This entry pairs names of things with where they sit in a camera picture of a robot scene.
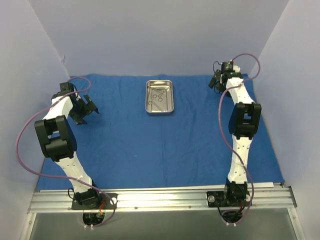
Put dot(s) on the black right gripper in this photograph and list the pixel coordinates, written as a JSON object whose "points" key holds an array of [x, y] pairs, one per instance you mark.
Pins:
{"points": [[215, 78]]}

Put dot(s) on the blue surgical drape cloth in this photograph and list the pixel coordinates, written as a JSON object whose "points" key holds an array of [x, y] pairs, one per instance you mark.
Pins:
{"points": [[122, 146]]}

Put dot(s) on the steel forceps upper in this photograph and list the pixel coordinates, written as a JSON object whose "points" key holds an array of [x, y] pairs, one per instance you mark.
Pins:
{"points": [[165, 95]]}

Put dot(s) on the stainless steel instrument tray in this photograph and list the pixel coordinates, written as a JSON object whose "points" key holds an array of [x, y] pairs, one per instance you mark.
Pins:
{"points": [[160, 84]]}

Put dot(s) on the aluminium front rail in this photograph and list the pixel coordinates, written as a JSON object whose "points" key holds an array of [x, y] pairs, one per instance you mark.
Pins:
{"points": [[267, 195]]}

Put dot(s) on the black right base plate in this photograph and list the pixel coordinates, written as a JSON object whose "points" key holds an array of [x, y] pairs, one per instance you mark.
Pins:
{"points": [[220, 199]]}

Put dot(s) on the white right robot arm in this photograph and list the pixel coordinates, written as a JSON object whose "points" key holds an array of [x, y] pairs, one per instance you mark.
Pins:
{"points": [[242, 126]]}

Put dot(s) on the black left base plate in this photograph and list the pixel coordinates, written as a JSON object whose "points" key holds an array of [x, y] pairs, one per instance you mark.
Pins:
{"points": [[90, 201]]}

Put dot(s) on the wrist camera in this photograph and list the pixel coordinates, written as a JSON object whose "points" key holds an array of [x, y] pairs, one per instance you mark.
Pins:
{"points": [[66, 87], [229, 67]]}

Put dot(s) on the steel forceps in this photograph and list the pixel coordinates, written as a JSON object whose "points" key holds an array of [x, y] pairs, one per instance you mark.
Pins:
{"points": [[165, 95], [154, 95]]}

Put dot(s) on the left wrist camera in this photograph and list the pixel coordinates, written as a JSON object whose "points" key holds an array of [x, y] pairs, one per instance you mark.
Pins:
{"points": [[66, 87]]}

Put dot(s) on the steel forceps lower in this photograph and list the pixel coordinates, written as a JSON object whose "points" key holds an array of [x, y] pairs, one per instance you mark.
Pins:
{"points": [[154, 95]]}

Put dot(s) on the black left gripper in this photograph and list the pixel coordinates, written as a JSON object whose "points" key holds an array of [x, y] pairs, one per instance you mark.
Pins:
{"points": [[83, 111]]}

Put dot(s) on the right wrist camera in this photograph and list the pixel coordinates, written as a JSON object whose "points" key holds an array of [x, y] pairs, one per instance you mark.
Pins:
{"points": [[229, 67]]}

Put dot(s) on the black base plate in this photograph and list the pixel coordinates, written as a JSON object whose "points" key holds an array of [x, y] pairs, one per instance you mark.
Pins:
{"points": [[90, 201], [220, 199]]}

